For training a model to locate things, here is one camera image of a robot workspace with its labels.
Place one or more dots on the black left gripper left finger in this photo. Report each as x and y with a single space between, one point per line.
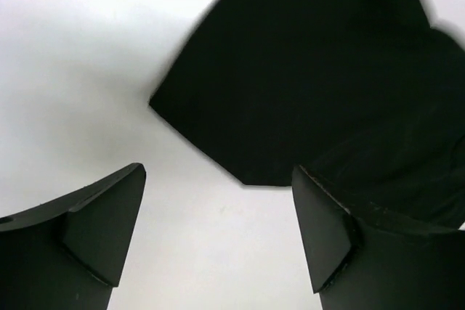
70 253

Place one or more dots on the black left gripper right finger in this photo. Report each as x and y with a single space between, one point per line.
363 256

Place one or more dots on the black shorts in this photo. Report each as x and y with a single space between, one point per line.
367 94

